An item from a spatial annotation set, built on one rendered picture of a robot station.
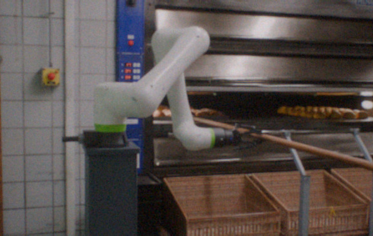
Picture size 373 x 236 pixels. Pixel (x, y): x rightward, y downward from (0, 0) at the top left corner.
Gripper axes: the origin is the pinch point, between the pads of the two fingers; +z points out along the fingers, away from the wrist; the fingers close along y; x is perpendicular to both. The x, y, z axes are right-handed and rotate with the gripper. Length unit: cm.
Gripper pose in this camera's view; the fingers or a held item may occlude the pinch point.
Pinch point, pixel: (261, 137)
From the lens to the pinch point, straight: 234.9
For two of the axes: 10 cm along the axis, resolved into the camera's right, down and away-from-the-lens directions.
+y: -0.2, 10.0, 1.0
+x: 3.3, 1.0, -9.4
